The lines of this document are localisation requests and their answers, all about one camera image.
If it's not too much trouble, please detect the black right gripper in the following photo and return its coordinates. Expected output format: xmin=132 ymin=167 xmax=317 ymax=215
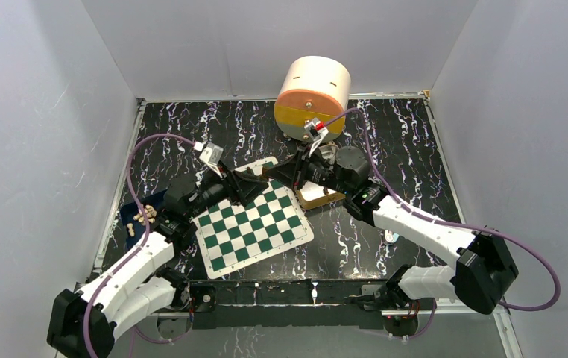
xmin=265 ymin=142 xmax=353 ymax=196

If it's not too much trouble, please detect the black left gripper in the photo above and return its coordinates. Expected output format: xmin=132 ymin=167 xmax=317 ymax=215
xmin=186 ymin=161 xmax=268 ymax=220

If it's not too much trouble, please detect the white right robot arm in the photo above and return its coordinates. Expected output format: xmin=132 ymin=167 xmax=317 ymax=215
xmin=262 ymin=146 xmax=519 ymax=315

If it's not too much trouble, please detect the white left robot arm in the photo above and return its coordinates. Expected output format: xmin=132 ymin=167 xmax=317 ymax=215
xmin=46 ymin=169 xmax=269 ymax=357

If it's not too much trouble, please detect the green white chess board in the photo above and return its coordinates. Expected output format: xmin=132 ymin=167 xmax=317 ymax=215
xmin=194 ymin=180 xmax=314 ymax=279

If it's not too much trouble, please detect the small white blue tag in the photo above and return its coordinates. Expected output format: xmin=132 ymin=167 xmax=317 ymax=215
xmin=385 ymin=230 xmax=400 ymax=245

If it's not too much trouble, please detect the blue tin tray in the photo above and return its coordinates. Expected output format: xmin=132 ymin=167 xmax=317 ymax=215
xmin=119 ymin=190 xmax=165 ymax=251

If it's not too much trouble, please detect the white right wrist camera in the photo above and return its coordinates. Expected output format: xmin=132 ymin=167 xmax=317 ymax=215
xmin=303 ymin=118 xmax=329 ymax=155

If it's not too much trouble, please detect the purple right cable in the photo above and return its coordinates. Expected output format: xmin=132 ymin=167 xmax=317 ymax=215
xmin=321 ymin=107 xmax=561 ymax=340

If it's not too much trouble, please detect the purple cable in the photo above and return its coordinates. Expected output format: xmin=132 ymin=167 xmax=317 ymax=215
xmin=82 ymin=133 xmax=206 ymax=358
xmin=321 ymin=107 xmax=561 ymax=340

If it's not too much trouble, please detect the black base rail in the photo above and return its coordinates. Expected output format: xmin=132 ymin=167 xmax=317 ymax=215
xmin=155 ymin=279 xmax=438 ymax=332

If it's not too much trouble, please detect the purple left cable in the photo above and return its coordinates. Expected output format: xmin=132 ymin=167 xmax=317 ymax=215
xmin=82 ymin=133 xmax=206 ymax=358

